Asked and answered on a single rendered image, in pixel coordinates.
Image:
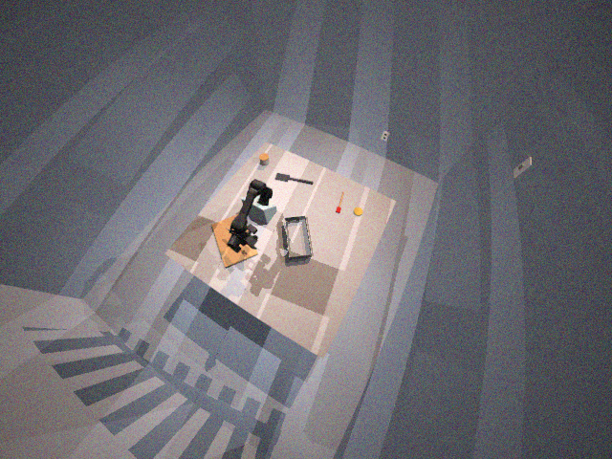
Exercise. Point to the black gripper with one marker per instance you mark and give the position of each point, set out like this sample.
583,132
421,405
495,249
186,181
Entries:
251,229

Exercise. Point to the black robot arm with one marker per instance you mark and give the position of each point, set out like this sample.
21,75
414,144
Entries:
238,225

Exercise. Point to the light brown wooden board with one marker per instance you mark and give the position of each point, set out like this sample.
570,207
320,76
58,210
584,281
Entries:
222,235

